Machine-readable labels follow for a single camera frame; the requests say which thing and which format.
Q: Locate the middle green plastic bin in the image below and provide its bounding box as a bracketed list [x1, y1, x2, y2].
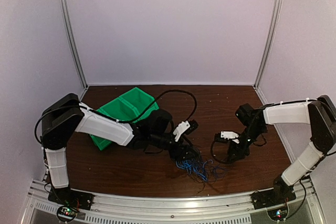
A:
[97, 98, 140, 121]

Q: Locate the circuit board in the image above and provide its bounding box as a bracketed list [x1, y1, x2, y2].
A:
[56, 206, 77, 222]
[267, 207, 289, 221]

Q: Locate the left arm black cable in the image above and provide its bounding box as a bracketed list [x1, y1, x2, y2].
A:
[35, 89, 198, 143]

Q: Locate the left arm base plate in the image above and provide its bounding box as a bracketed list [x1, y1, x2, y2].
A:
[48, 187, 93, 210]

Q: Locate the green plastic bin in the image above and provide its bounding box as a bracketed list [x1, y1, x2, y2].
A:
[97, 98, 140, 121]
[119, 87, 159, 122]
[90, 135, 112, 151]

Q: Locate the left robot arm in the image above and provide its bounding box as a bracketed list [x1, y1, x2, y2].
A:
[36, 93, 199, 205]

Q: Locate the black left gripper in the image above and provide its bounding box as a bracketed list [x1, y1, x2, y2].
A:
[150, 132, 199, 162]

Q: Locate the brown cable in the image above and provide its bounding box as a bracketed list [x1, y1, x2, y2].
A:
[183, 150, 224, 196]

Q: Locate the dark blue cable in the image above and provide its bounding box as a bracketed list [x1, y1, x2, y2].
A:
[181, 155, 229, 185]

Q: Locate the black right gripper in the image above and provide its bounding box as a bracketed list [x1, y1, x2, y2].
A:
[227, 124, 265, 163]

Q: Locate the left green plastic bin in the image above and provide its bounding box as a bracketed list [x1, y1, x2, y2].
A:
[90, 135, 112, 151]

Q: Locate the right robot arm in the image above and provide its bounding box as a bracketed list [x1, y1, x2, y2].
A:
[226, 95, 335, 204]

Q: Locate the left aluminium frame post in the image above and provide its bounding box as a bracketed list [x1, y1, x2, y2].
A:
[59, 0, 89, 100]

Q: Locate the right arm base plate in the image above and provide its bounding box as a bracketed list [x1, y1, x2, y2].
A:
[250, 189, 296, 210]

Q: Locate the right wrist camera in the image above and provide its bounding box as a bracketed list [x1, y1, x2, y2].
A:
[214, 131, 239, 144]

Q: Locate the right green plastic bin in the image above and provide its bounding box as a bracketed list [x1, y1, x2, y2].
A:
[119, 87, 159, 122]

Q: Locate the right circuit board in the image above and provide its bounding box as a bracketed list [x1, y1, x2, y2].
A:
[267, 207, 289, 221]

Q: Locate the right aluminium frame post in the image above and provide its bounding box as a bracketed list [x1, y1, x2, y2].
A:
[254, 0, 284, 90]

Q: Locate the aluminium frame post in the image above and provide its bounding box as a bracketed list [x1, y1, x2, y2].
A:
[254, 0, 284, 90]
[59, 0, 89, 100]

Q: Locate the front aluminium rail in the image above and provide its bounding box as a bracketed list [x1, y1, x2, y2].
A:
[20, 179, 322, 224]

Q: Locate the left circuit board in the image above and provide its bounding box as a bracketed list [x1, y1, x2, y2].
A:
[56, 206, 77, 222]

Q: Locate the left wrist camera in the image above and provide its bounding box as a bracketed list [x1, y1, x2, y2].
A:
[173, 120, 198, 142]

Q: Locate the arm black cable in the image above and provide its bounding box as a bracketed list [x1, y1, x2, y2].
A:
[35, 89, 198, 143]
[211, 140, 232, 164]

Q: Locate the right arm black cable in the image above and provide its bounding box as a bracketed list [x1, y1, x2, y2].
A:
[211, 140, 232, 164]

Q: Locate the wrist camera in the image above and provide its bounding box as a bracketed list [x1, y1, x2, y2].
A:
[173, 120, 198, 142]
[214, 131, 239, 144]

